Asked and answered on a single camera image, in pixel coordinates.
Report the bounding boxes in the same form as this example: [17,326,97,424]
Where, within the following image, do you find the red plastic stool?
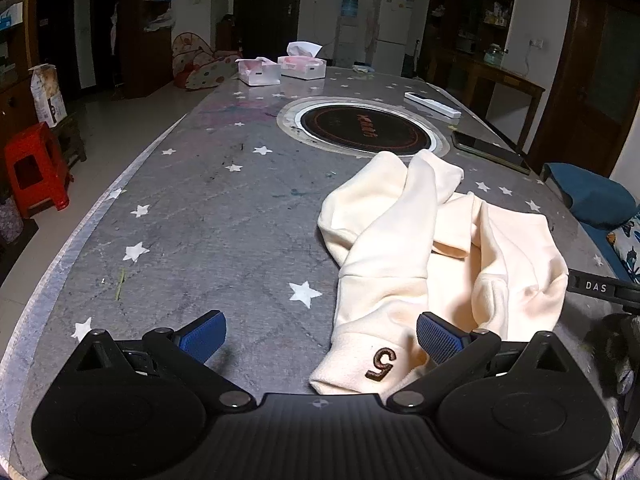
[4,122,71,218]

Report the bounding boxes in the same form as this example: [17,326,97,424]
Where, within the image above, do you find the white refrigerator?
[372,0,416,77]

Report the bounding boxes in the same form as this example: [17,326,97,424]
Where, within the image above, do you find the blue covered sofa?
[540,162,640,281]

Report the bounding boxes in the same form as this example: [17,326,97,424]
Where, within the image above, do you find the dark entrance door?
[234,0,305,58]

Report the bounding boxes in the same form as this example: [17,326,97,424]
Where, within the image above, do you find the wooden open shelf cabinet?
[119,0,175,99]

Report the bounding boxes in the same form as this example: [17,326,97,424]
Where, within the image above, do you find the water dispenser with blue bottle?
[336,0,362,67]

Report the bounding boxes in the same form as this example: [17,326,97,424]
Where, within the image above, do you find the low wooden bench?
[50,112,87,163]

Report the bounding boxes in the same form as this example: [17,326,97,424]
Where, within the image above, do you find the patterned pillow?
[607,210,640,283]

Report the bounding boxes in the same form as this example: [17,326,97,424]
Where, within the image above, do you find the printed paper bag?
[29,63,67,128]

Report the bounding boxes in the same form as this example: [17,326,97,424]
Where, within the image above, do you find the floral patterned bag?
[0,195,25,243]

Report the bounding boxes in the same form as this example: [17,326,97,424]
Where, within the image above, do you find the black smartphone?
[451,131,532,176]

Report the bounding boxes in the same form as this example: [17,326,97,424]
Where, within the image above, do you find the white remote control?
[404,91,462,120]

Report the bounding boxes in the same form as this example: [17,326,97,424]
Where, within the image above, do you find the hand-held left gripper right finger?
[386,311,581,413]

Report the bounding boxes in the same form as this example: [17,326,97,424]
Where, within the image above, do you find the pink mesh food cover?
[171,31,243,91]

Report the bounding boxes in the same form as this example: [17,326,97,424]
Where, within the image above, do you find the wooden side table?
[430,50,546,121]

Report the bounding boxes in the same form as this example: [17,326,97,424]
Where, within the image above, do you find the cream sweatshirt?
[309,149,571,397]

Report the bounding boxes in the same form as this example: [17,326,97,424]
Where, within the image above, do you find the white tissue box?
[236,57,282,86]
[277,41,327,80]

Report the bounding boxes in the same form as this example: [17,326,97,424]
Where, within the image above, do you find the wooden display cabinet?
[422,0,521,81]

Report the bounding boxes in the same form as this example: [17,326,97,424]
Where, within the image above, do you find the glass-front cabinet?
[0,0,42,146]

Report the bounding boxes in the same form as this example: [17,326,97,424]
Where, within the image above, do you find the grey star-print table cover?
[0,62,631,480]

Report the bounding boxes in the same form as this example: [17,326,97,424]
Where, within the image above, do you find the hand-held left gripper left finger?
[60,310,253,413]

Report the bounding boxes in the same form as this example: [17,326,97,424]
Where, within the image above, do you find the wooden glass-panel door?
[527,0,640,178]

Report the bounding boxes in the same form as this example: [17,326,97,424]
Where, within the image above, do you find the round built-in induction cooktop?
[276,96,451,157]

